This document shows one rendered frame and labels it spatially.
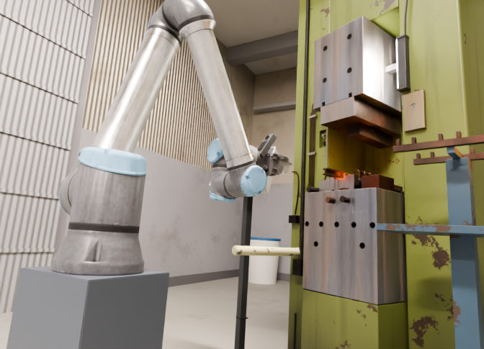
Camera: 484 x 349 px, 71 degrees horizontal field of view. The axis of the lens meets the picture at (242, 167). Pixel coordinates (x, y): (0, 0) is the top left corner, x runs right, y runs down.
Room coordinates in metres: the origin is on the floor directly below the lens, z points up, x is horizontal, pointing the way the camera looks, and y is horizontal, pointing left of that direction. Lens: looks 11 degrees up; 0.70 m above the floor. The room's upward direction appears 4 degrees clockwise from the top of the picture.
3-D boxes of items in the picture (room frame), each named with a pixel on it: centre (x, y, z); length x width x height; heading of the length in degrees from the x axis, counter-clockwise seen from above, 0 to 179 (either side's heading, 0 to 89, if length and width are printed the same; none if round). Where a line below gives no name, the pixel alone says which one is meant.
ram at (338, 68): (1.67, -0.64, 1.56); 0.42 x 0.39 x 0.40; 127
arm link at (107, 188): (0.80, 0.31, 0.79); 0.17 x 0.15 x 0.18; 35
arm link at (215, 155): (1.18, 0.06, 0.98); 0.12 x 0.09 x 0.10; 127
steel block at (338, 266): (1.66, -0.65, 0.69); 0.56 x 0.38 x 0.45; 127
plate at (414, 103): (1.40, -0.73, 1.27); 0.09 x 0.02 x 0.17; 37
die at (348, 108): (1.70, -0.61, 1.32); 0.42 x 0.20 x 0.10; 127
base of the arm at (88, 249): (0.79, 0.30, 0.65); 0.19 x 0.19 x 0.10
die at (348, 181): (1.70, -0.61, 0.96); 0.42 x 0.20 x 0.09; 127
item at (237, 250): (1.80, -0.16, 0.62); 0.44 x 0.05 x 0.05; 127
